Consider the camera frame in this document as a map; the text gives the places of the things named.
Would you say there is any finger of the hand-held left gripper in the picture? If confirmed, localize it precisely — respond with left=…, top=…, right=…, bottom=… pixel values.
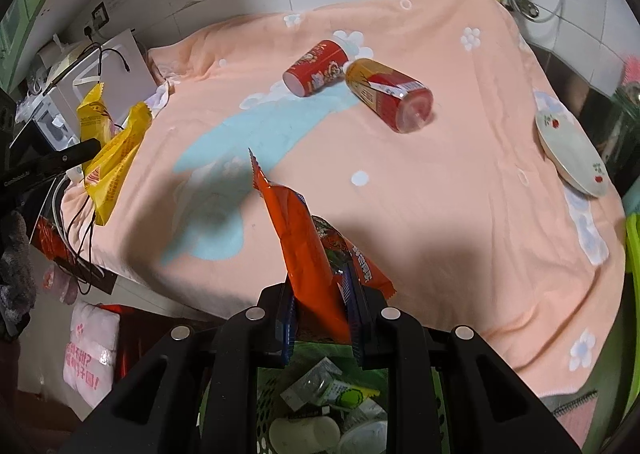
left=10, top=138, right=102, bottom=181

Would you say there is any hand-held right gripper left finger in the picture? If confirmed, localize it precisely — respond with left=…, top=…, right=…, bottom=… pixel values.
left=60, top=284, right=301, bottom=454

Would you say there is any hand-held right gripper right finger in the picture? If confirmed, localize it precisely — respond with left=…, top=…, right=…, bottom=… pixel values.
left=345, top=264, right=583, bottom=454

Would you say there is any yellow snack wrapper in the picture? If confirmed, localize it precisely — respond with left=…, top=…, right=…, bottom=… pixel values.
left=76, top=83, right=153, bottom=227

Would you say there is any green plastic basket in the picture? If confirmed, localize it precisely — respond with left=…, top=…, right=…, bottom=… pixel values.
left=197, top=339, right=451, bottom=454

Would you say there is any orange snack packet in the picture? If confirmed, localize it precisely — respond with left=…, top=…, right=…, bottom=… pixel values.
left=248, top=148, right=397, bottom=345

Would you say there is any person's left hand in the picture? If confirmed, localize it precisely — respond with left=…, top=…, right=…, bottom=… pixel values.
left=0, top=211, right=37, bottom=337

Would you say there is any red black flat box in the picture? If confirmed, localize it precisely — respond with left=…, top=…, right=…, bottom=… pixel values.
left=35, top=216, right=118, bottom=295

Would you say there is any white appliance box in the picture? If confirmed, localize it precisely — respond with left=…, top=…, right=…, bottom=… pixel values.
left=42, top=29, right=158, bottom=135

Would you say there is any white floral cloth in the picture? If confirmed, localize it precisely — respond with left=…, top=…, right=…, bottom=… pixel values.
left=145, top=79, right=176, bottom=110

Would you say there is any peach floral blanket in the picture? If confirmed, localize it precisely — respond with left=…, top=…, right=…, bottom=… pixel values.
left=62, top=0, right=626, bottom=397

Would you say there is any red plastic crate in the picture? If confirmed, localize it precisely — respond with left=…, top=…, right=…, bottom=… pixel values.
left=100, top=304, right=221, bottom=385

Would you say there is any pink white plastic bag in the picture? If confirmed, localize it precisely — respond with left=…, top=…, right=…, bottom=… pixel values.
left=62, top=301, right=121, bottom=410

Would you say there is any spiral notebook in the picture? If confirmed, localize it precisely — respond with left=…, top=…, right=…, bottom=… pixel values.
left=542, top=389, right=626, bottom=435

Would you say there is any amber drink bottle red label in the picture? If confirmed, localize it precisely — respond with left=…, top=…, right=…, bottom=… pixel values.
left=345, top=59, right=434, bottom=134

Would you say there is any red printed snack cup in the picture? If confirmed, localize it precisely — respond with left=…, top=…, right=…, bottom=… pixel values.
left=282, top=39, right=348, bottom=97

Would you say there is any white floral plate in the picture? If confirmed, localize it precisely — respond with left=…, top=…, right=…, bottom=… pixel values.
left=535, top=101, right=610, bottom=198

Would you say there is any black cable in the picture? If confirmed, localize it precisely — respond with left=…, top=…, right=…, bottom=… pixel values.
left=50, top=46, right=133, bottom=285

